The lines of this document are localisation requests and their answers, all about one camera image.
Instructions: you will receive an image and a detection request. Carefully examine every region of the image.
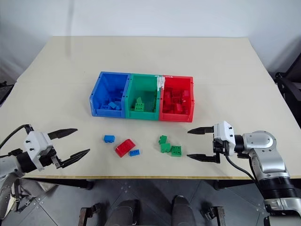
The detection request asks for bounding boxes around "large red toy brick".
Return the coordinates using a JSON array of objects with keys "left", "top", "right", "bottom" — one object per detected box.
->
[{"left": 115, "top": 138, "right": 137, "bottom": 158}]

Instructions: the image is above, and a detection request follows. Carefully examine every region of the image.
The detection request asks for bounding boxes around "red plastic storage bin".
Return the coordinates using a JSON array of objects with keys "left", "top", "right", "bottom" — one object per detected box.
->
[{"left": 158, "top": 75, "right": 195, "bottom": 123}]

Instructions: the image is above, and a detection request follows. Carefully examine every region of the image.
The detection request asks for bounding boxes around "black background object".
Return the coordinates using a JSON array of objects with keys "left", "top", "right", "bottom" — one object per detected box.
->
[{"left": 0, "top": 81, "right": 14, "bottom": 105}]

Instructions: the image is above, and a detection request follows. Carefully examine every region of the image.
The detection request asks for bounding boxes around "blue plastic storage bin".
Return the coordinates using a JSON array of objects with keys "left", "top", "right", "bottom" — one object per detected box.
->
[{"left": 89, "top": 71, "right": 132, "bottom": 118}]

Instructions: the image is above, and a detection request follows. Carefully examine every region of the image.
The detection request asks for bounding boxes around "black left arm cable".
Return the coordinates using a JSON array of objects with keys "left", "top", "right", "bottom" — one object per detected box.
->
[{"left": 0, "top": 124, "right": 34, "bottom": 159}]

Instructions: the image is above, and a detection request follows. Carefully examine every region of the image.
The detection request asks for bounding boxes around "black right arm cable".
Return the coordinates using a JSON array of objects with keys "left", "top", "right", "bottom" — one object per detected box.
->
[{"left": 224, "top": 153, "right": 258, "bottom": 183}]

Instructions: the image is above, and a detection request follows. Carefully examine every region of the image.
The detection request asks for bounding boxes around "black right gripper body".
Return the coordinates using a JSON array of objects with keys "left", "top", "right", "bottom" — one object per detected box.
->
[{"left": 212, "top": 139, "right": 230, "bottom": 163}]

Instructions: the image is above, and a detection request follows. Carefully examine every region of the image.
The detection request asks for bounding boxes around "black equipment stand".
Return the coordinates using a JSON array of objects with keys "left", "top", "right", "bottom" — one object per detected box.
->
[{"left": 273, "top": 50, "right": 301, "bottom": 129}]

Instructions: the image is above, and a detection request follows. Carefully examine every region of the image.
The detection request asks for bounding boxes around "green plastic storage bin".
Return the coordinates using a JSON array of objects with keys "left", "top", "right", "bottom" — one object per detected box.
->
[{"left": 124, "top": 73, "right": 166, "bottom": 121}]

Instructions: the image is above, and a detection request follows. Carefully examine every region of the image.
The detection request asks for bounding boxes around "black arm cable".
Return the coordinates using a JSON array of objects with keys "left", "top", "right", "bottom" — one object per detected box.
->
[
  {"left": 224, "top": 153, "right": 258, "bottom": 183},
  {"left": 0, "top": 124, "right": 34, "bottom": 159}
]

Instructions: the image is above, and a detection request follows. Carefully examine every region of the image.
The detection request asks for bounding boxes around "brown table foot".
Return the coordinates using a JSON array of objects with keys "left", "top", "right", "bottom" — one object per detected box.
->
[
  {"left": 201, "top": 205, "right": 226, "bottom": 226},
  {"left": 79, "top": 203, "right": 102, "bottom": 226}
]

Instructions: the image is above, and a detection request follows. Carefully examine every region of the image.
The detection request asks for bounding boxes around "dark green toy brick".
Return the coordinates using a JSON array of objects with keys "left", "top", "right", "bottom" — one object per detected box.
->
[{"left": 144, "top": 98, "right": 158, "bottom": 113}]

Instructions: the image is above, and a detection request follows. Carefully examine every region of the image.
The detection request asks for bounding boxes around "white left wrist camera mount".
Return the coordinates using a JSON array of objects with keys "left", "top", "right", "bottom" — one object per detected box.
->
[{"left": 23, "top": 131, "right": 54, "bottom": 170}]

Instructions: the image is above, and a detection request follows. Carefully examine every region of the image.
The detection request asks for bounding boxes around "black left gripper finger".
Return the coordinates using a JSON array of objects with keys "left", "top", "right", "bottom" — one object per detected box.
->
[
  {"left": 47, "top": 128, "right": 79, "bottom": 140},
  {"left": 57, "top": 148, "right": 91, "bottom": 170}
]

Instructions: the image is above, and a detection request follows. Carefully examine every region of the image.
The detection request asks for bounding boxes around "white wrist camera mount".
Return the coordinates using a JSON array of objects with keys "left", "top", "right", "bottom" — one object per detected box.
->
[
  {"left": 23, "top": 131, "right": 54, "bottom": 170},
  {"left": 213, "top": 121, "right": 236, "bottom": 157}
]

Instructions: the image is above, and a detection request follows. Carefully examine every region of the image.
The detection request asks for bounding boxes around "white torn tape patch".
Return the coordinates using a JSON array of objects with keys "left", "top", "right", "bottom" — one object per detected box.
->
[{"left": 154, "top": 74, "right": 166, "bottom": 92}]

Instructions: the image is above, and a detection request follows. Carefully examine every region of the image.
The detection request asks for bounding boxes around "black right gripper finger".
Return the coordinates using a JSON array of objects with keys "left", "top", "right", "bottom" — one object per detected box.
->
[
  {"left": 186, "top": 153, "right": 221, "bottom": 164},
  {"left": 187, "top": 126, "right": 215, "bottom": 136}
]

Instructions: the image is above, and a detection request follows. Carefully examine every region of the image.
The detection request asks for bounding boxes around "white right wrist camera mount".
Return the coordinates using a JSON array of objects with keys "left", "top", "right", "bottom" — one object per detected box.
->
[{"left": 213, "top": 121, "right": 236, "bottom": 157}]

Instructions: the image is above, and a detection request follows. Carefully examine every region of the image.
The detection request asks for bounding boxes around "black strap with buckle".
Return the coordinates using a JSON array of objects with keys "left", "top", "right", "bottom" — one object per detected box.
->
[{"left": 11, "top": 178, "right": 44, "bottom": 213}]

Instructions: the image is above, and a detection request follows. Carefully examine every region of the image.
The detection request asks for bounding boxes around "black table frame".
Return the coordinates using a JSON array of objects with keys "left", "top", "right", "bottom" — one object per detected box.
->
[{"left": 22, "top": 177, "right": 256, "bottom": 191}]

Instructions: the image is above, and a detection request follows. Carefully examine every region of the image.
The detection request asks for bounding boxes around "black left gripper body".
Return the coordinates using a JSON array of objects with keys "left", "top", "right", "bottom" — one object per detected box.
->
[{"left": 37, "top": 147, "right": 63, "bottom": 170}]

